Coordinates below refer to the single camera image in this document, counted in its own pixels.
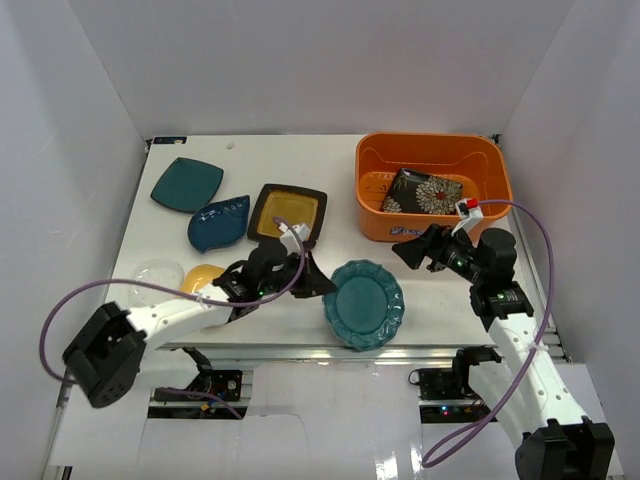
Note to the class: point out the aluminium table front rail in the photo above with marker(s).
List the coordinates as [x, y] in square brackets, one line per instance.
[237, 352]

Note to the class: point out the dark blue shell plate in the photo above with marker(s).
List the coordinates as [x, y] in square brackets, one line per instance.
[219, 224]

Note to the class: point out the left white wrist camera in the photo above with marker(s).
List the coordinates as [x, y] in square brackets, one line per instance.
[292, 238]

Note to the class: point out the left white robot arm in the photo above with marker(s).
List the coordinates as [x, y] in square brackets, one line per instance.
[107, 354]

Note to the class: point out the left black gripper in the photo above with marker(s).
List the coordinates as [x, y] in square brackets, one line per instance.
[301, 275]

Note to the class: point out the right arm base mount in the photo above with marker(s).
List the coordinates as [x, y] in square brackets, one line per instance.
[439, 384]

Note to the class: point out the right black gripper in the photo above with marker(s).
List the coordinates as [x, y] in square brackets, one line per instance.
[435, 241]

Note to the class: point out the yellow rounded plate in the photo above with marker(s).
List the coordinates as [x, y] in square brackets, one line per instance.
[199, 277]

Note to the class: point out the teal square plate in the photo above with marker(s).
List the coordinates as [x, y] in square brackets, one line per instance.
[187, 185]

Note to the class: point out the blue table label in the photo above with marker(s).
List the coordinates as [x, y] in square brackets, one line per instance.
[169, 140]

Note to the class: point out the black floral square plate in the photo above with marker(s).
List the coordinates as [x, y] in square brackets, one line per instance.
[414, 192]

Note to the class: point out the orange plastic bin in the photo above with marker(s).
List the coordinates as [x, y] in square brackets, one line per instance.
[472, 161]

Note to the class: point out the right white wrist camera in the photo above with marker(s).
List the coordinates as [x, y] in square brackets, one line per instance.
[470, 214]

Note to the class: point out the teal scalloped round plate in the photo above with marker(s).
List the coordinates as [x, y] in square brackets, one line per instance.
[367, 309]

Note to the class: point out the black and amber square plate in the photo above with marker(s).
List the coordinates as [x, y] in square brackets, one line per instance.
[292, 203]

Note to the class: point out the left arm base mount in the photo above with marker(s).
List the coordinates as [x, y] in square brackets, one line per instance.
[212, 396]

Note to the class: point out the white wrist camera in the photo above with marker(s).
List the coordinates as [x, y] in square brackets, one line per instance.
[470, 214]
[292, 238]

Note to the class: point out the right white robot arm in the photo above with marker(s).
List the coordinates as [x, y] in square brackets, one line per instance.
[552, 435]

